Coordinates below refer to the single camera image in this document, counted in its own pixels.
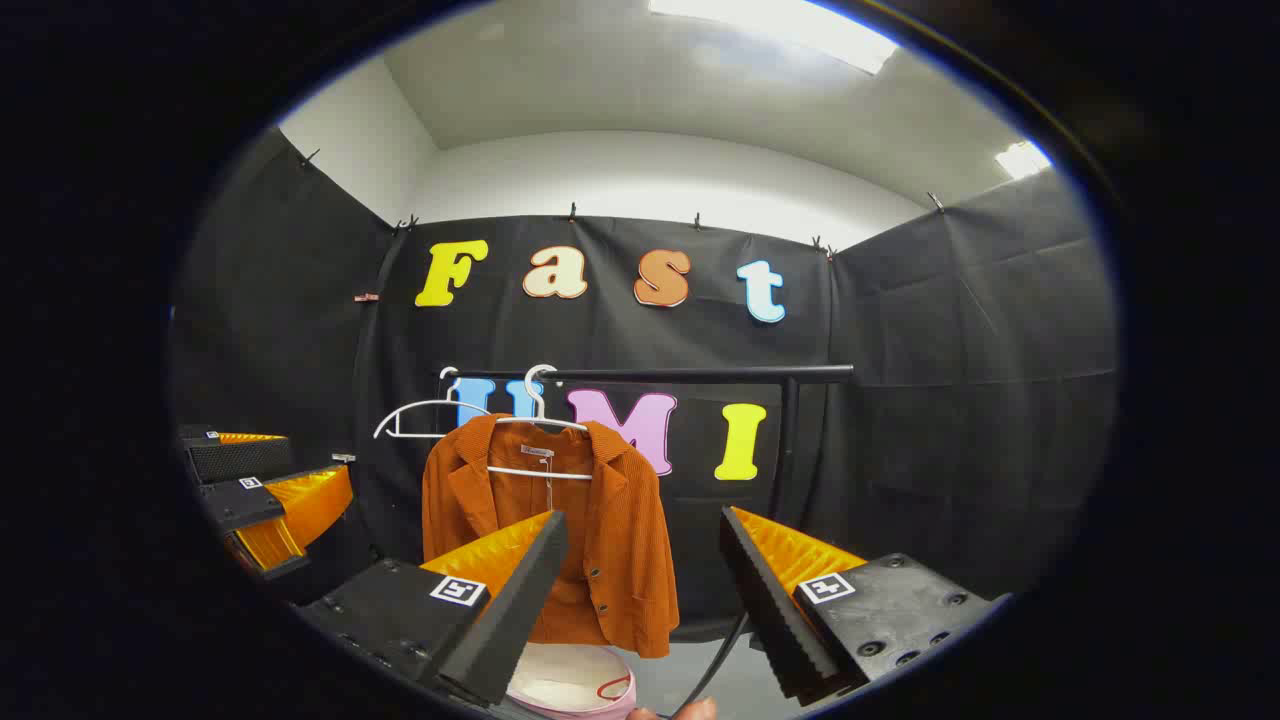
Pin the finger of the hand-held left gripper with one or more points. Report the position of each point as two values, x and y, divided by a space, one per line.
240 505
235 458

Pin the black clothes rack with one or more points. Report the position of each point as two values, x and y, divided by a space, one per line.
700 374

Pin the white plastic hanger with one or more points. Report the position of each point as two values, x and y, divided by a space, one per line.
430 403
538 405

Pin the white laundry hamper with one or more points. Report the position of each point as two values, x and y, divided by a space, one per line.
560 680

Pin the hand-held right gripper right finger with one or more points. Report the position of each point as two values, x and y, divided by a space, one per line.
765 610

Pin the small ceiling light panel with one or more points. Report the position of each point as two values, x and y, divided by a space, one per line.
1022 160

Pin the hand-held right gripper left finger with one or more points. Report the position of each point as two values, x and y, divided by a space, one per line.
520 600

